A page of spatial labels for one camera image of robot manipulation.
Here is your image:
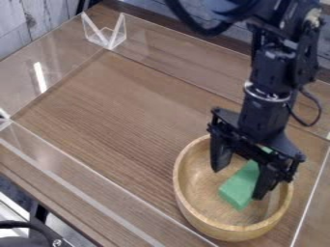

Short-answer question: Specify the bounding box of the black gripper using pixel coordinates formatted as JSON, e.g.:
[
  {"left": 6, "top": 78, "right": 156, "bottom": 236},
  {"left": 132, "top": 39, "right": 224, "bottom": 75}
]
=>
[{"left": 207, "top": 81, "right": 306, "bottom": 201}]

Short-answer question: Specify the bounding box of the green foam stick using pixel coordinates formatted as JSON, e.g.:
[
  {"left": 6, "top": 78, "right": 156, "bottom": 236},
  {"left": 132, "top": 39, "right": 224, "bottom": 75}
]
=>
[{"left": 217, "top": 154, "right": 260, "bottom": 211}]

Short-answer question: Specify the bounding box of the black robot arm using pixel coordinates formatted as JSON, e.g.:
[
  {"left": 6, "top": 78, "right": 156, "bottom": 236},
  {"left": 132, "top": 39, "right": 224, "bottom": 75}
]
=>
[{"left": 207, "top": 0, "right": 323, "bottom": 200}]

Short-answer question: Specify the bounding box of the wooden bowl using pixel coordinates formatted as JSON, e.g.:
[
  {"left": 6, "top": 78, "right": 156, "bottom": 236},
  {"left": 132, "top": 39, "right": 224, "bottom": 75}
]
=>
[{"left": 172, "top": 135, "right": 294, "bottom": 242}]

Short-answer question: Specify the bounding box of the clear acrylic front wall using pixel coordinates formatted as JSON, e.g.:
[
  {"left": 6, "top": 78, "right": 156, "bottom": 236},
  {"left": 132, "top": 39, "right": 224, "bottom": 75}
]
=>
[{"left": 0, "top": 120, "right": 216, "bottom": 247}]

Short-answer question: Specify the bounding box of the clear acrylic corner bracket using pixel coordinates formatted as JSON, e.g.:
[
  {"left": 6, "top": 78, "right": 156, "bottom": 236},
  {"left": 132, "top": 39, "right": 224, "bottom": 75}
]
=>
[{"left": 81, "top": 13, "right": 127, "bottom": 50}]

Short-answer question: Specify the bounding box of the black table leg bracket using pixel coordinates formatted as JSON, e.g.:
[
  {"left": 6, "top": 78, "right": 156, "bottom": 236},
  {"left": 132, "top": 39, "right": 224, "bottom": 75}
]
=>
[{"left": 28, "top": 201, "right": 74, "bottom": 247}]

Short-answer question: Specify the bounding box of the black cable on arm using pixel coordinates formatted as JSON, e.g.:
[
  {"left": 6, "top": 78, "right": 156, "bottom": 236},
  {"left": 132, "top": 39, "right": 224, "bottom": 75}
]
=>
[{"left": 164, "top": 0, "right": 323, "bottom": 127}]

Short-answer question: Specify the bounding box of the black cable lower left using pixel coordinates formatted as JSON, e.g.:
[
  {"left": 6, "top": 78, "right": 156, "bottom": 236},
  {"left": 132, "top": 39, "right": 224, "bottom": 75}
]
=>
[{"left": 0, "top": 219, "right": 54, "bottom": 240}]

